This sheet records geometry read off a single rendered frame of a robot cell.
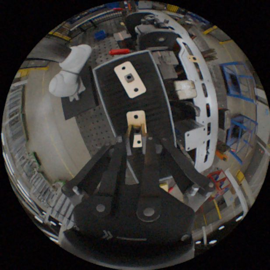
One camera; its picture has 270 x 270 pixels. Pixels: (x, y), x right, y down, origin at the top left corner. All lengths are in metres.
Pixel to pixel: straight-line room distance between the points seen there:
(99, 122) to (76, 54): 0.57
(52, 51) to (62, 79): 0.24
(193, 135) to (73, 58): 0.67
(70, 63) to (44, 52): 0.24
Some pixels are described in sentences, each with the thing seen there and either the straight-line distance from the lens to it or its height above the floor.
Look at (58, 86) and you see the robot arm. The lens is 0.59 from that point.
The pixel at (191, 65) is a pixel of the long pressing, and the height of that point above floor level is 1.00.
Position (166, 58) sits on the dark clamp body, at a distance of 0.33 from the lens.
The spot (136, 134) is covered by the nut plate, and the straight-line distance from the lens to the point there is 0.20.
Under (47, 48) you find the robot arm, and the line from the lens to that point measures 0.50.
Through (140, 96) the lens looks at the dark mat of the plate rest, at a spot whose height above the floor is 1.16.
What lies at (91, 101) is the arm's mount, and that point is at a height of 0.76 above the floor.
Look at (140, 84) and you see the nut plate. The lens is 0.19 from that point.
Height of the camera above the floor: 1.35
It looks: 68 degrees down
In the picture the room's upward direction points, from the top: 175 degrees counter-clockwise
